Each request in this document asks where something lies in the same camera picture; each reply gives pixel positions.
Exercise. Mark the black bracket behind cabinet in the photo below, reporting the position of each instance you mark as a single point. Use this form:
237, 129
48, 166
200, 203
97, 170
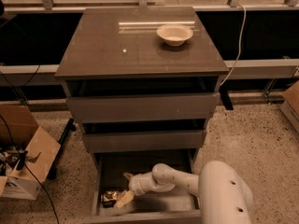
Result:
226, 101

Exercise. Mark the grey drawer cabinet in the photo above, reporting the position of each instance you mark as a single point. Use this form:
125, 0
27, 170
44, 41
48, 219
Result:
121, 43

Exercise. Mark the grey middle drawer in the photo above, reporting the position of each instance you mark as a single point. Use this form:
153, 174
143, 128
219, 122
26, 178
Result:
144, 135

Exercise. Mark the open cardboard box left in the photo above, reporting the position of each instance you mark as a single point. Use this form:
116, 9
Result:
27, 153

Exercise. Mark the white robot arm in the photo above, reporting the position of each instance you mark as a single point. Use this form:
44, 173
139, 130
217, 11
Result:
225, 198

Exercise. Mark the grey bottom drawer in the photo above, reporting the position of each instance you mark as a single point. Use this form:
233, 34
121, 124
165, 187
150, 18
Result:
174, 207

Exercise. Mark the orange can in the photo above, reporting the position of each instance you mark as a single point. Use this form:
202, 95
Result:
109, 198

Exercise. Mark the cardboard box right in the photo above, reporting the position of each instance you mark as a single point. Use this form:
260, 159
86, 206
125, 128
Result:
290, 106

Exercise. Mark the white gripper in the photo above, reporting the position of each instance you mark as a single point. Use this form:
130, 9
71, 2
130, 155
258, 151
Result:
138, 184

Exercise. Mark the white paper bowl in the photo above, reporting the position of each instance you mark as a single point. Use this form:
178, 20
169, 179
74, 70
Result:
174, 35

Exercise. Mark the grey drawer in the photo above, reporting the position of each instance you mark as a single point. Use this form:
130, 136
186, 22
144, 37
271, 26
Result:
142, 99
174, 207
144, 135

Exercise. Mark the black stand leg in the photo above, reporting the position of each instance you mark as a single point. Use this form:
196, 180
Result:
69, 127

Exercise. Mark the grey top drawer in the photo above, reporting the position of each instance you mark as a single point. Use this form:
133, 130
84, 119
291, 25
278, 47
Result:
142, 99

